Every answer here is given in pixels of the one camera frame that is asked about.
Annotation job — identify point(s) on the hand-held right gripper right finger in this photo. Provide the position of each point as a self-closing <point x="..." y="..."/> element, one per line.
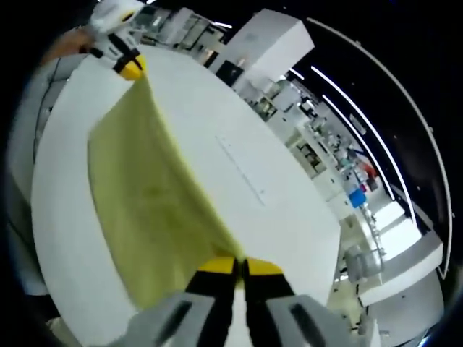
<point x="285" y="318"/>

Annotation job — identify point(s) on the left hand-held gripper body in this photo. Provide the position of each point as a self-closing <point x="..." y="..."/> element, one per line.
<point x="110" y="16"/>

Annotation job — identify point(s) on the grey mesh chair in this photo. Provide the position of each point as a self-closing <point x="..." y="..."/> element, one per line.
<point x="361" y="264"/>

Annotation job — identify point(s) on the wide white pillar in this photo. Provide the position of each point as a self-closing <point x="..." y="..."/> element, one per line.
<point x="267" y="43"/>

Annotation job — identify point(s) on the long curved light strip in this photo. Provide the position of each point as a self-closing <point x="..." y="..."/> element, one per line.
<point x="376" y="133"/>

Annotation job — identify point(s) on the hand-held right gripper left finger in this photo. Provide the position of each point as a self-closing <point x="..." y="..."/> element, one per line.
<point x="188" y="314"/>

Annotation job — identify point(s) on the short curved light strip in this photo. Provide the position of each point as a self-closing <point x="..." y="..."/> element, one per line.
<point x="356" y="139"/>

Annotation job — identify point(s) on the white counter cabinets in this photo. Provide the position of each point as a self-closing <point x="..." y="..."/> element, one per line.
<point x="322" y="173"/>

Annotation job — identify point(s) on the black cabinet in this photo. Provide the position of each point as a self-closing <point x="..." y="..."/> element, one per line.
<point x="229" y="72"/>

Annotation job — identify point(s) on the yellow blue grey garment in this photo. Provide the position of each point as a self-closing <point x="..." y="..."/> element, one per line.
<point x="152" y="188"/>

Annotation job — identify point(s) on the blue crate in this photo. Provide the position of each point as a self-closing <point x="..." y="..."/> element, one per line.
<point x="356" y="198"/>

